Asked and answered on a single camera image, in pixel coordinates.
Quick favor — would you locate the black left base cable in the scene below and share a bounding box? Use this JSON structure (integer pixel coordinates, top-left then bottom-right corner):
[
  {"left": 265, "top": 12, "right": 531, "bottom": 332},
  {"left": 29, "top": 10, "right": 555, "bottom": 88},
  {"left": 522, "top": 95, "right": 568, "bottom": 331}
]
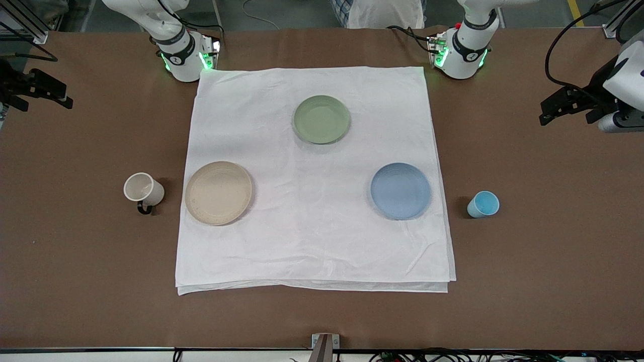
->
[{"left": 386, "top": 25, "right": 438, "bottom": 54}]

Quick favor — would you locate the metal table edge bracket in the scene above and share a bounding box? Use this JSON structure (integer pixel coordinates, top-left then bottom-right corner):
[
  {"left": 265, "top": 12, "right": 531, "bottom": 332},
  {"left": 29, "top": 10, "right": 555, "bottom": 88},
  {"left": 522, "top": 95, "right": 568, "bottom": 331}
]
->
[{"left": 311, "top": 333, "right": 341, "bottom": 362}]

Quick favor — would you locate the black cable bundle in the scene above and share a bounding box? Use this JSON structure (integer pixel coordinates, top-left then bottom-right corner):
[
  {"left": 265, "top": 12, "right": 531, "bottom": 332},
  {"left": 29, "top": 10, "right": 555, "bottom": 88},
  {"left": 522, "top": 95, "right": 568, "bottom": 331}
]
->
[{"left": 370, "top": 350, "right": 644, "bottom": 362}]

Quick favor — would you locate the green round plate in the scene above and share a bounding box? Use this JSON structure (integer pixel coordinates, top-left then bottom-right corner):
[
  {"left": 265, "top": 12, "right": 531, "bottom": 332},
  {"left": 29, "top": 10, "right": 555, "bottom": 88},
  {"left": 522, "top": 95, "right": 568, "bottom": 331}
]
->
[{"left": 292, "top": 95, "right": 351, "bottom": 145}]

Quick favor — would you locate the white mug with black handle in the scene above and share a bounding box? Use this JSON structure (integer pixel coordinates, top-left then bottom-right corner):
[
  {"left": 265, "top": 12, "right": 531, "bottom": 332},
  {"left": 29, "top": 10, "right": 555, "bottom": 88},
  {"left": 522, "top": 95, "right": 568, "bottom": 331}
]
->
[{"left": 123, "top": 172, "right": 166, "bottom": 216}]

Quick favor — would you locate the blue round plate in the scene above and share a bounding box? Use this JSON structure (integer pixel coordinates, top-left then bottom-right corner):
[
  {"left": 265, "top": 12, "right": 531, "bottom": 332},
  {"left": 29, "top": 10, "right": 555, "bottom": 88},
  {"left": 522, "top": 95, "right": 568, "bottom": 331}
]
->
[{"left": 370, "top": 162, "right": 432, "bottom": 220}]

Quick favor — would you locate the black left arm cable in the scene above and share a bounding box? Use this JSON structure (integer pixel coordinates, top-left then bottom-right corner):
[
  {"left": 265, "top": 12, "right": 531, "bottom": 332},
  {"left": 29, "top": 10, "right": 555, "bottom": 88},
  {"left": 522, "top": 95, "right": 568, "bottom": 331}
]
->
[{"left": 545, "top": 0, "right": 629, "bottom": 94}]

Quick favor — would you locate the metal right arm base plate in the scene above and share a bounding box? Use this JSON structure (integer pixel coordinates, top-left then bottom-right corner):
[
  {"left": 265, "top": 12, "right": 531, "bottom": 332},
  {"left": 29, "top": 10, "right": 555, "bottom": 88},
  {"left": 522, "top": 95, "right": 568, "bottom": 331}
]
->
[{"left": 200, "top": 34, "right": 221, "bottom": 70}]

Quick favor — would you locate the black right base cable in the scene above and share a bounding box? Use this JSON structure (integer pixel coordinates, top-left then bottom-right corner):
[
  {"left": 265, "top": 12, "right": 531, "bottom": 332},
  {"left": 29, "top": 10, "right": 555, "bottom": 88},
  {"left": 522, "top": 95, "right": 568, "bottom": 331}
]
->
[{"left": 156, "top": 0, "right": 225, "bottom": 47}]

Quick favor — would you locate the person in white apron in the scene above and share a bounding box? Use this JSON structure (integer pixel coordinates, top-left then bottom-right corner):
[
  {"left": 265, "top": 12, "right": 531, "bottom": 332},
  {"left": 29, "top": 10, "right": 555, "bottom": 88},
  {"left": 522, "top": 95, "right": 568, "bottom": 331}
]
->
[{"left": 331, "top": 0, "right": 427, "bottom": 29}]

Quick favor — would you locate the light blue cup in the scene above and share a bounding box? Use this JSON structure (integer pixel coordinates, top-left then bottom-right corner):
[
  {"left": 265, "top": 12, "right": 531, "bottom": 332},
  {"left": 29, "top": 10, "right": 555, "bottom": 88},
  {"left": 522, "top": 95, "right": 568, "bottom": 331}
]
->
[{"left": 466, "top": 191, "right": 500, "bottom": 219}]

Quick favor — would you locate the beige gray round plate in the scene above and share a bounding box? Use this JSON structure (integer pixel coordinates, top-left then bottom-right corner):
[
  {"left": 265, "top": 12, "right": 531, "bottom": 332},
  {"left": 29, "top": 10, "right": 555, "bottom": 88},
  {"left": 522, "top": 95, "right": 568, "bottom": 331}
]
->
[{"left": 184, "top": 161, "right": 254, "bottom": 226}]

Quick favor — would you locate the gray cable on floor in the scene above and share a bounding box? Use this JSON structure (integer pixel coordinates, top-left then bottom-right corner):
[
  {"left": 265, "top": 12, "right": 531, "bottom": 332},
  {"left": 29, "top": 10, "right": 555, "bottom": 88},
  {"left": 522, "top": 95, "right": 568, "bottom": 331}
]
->
[{"left": 243, "top": 0, "right": 282, "bottom": 29}]

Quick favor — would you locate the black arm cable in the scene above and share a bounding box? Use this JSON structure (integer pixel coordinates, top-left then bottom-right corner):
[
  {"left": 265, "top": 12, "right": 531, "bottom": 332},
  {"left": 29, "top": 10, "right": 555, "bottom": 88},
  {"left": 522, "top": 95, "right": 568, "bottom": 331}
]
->
[
  {"left": 0, "top": 50, "right": 59, "bottom": 62},
  {"left": 545, "top": 0, "right": 629, "bottom": 94}
]

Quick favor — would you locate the aluminium frame profile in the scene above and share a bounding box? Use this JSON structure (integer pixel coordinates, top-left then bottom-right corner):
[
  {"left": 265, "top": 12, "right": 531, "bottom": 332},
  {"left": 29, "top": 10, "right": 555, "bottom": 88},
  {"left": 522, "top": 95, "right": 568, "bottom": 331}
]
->
[
  {"left": 603, "top": 0, "right": 644, "bottom": 39},
  {"left": 0, "top": 0, "right": 49, "bottom": 45}
]

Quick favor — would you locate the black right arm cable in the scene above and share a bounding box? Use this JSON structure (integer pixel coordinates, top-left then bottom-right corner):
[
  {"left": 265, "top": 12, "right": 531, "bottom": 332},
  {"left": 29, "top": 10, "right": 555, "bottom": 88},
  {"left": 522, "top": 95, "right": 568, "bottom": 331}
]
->
[{"left": 0, "top": 50, "right": 59, "bottom": 62}]

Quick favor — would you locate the black base cable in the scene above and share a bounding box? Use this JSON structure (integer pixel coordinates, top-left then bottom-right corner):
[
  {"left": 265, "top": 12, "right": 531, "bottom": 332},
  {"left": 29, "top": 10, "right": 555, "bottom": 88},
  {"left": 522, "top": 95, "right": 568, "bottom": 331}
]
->
[
  {"left": 386, "top": 25, "right": 438, "bottom": 54},
  {"left": 156, "top": 0, "right": 225, "bottom": 47}
]

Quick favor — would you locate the white folded table cloth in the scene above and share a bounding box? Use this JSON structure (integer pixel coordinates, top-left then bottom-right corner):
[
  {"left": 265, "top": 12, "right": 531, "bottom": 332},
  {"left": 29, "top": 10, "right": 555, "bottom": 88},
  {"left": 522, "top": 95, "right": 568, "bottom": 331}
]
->
[{"left": 175, "top": 66, "right": 457, "bottom": 296}]

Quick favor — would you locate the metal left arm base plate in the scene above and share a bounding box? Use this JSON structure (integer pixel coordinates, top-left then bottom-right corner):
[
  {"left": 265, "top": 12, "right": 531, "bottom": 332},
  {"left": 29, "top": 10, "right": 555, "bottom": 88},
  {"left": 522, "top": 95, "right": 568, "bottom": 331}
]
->
[{"left": 427, "top": 33, "right": 449, "bottom": 68}]

